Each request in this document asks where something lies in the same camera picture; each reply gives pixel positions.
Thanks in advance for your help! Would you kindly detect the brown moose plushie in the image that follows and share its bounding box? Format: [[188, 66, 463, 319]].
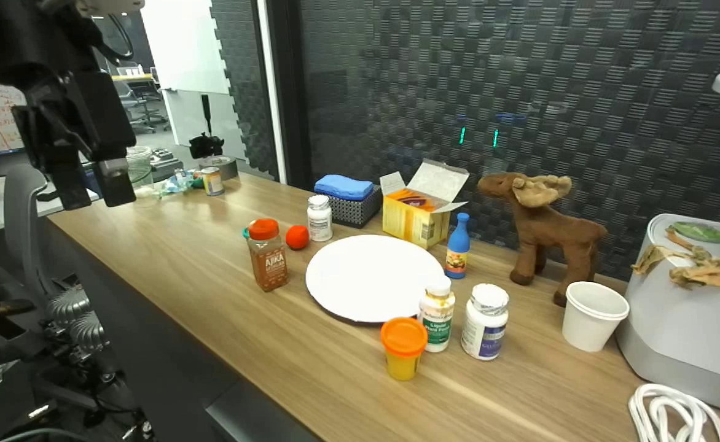
[[477, 171, 608, 308]]

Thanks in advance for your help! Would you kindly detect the white coiled cable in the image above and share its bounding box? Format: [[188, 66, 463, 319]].
[[628, 380, 720, 442]]

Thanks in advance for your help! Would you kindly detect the orange lid yellow tub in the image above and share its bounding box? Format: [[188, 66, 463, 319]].
[[382, 316, 427, 380]]

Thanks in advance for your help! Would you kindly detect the green label pill bottle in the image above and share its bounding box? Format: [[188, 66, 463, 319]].
[[420, 278, 454, 354]]

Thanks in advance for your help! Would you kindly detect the orange lid spice jar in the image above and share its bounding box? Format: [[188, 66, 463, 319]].
[[249, 219, 289, 293]]

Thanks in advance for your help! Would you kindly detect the orange plush ball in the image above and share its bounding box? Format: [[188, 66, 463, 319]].
[[286, 224, 311, 251]]

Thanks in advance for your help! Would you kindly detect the blue glue bottle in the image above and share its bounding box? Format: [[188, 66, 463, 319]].
[[445, 211, 469, 279]]

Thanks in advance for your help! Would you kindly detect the white paper cup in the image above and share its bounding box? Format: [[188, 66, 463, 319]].
[[563, 282, 630, 354]]

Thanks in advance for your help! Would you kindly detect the white paper plate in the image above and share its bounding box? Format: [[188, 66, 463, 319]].
[[305, 234, 443, 325]]

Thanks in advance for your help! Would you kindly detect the small white pill bottle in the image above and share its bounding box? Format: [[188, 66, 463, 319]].
[[307, 195, 333, 240]]

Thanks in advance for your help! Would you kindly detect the blue label white bottle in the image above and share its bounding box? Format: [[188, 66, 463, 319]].
[[461, 282, 509, 362]]

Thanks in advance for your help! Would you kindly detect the blue folded cloth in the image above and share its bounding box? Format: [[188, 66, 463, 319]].
[[314, 175, 373, 201]]

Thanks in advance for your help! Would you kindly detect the grey white appliance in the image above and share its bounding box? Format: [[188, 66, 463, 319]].
[[618, 214, 720, 407]]

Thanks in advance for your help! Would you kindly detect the yellow open cardboard box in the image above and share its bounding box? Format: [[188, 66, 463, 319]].
[[380, 160, 469, 249]]

